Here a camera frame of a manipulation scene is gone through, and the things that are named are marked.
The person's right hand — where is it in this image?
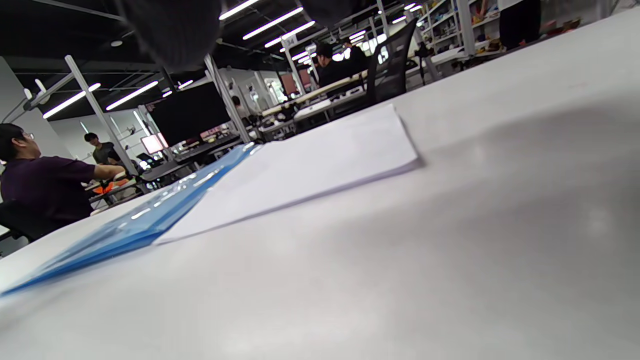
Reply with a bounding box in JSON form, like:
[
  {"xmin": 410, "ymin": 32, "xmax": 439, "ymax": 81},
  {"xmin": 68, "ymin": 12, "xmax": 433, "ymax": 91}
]
[{"xmin": 115, "ymin": 0, "xmax": 361, "ymax": 71}]

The white paper sheet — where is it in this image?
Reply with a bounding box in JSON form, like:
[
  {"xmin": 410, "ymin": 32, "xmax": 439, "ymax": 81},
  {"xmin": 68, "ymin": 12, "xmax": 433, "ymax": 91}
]
[{"xmin": 155, "ymin": 104, "xmax": 420, "ymax": 246}]

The black computer monitor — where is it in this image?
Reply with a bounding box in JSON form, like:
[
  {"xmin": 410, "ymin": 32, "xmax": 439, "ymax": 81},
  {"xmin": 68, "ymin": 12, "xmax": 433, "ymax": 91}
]
[{"xmin": 148, "ymin": 82, "xmax": 232, "ymax": 148}]

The white pillar with number sign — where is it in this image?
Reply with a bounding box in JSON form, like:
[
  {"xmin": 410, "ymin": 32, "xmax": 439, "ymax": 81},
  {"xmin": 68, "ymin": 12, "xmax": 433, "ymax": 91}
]
[{"xmin": 204, "ymin": 54, "xmax": 252, "ymax": 144}]

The row of ceiling light tubes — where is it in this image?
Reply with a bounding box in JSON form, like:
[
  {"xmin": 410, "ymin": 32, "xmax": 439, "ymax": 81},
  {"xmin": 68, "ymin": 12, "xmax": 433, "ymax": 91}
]
[{"xmin": 42, "ymin": 0, "xmax": 423, "ymax": 120}]

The white support pillar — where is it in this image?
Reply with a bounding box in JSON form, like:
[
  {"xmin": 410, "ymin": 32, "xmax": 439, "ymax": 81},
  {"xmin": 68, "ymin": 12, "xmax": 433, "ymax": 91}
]
[
  {"xmin": 456, "ymin": 0, "xmax": 477, "ymax": 57},
  {"xmin": 65, "ymin": 55, "xmax": 139, "ymax": 174}
]

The small bright monitor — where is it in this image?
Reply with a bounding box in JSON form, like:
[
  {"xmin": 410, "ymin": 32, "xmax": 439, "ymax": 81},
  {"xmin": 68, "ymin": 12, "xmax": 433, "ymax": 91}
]
[{"xmin": 141, "ymin": 134, "xmax": 169, "ymax": 155}]

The white background workbench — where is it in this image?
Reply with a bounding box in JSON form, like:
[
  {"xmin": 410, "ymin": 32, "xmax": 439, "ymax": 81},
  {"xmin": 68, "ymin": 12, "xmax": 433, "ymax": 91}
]
[{"xmin": 260, "ymin": 70, "xmax": 372, "ymax": 133}]

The black mesh office chair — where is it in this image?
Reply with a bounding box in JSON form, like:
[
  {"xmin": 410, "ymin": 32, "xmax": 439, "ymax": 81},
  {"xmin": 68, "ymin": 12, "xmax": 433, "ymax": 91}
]
[{"xmin": 367, "ymin": 19, "xmax": 419, "ymax": 104}]

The white storage shelf rack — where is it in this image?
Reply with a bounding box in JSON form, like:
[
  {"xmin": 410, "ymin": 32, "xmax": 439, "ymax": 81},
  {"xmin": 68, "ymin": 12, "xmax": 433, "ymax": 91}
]
[{"xmin": 417, "ymin": 0, "xmax": 583, "ymax": 57}]

